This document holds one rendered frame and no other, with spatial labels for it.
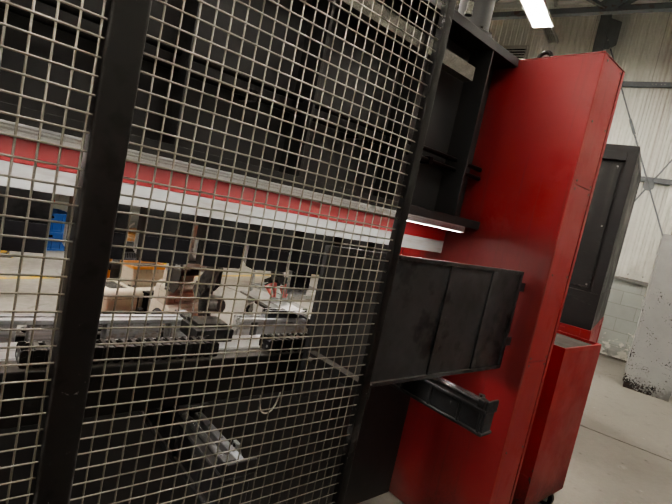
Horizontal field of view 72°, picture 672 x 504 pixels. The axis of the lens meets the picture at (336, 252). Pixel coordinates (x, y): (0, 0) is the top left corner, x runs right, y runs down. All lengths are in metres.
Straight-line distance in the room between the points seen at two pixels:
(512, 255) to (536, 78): 0.81
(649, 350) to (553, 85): 4.98
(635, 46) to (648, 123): 1.28
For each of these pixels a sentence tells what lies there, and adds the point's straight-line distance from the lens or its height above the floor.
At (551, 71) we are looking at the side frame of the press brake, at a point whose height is 2.23.
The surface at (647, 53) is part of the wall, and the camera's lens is 9.29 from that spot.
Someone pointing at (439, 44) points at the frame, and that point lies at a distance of 1.13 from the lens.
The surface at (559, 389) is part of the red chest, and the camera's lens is 2.70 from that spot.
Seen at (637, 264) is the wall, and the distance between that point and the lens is 8.65.
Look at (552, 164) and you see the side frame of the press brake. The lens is 2.26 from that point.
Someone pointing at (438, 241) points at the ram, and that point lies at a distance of 2.42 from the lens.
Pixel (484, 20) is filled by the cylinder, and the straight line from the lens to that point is 2.36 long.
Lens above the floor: 1.45
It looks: 5 degrees down
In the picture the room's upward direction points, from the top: 12 degrees clockwise
